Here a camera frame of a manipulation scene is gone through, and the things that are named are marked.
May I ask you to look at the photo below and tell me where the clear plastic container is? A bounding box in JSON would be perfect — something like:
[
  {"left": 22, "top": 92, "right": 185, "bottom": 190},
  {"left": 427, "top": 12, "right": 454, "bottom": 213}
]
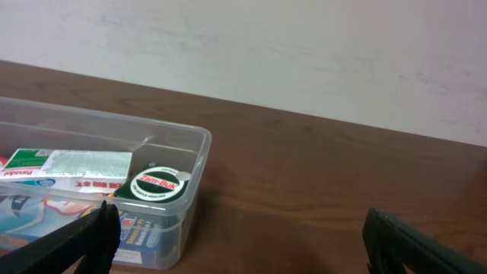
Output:
[{"left": 1, "top": 97, "right": 211, "bottom": 269}]

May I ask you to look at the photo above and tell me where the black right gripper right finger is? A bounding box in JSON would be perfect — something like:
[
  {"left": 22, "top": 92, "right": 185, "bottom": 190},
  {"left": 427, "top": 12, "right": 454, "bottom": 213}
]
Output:
[{"left": 362, "top": 208, "right": 486, "bottom": 274}]

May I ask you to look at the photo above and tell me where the blue KoolFever box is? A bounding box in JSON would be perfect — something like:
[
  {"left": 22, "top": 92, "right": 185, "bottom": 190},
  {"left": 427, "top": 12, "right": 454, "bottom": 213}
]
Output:
[{"left": 1, "top": 193, "right": 171, "bottom": 269}]

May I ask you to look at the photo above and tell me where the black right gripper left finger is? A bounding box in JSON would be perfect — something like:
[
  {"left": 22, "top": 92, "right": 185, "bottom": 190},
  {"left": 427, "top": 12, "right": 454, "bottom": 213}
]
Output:
[{"left": 1, "top": 201, "right": 121, "bottom": 274}]

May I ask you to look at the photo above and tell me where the green ointment box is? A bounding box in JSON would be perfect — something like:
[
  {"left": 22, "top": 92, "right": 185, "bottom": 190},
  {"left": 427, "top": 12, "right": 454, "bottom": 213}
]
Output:
[{"left": 114, "top": 162, "right": 191, "bottom": 250}]

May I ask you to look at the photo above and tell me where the white Panadol box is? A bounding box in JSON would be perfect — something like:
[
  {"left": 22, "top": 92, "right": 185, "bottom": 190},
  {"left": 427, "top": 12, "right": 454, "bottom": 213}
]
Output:
[{"left": 1, "top": 148, "right": 132, "bottom": 193}]

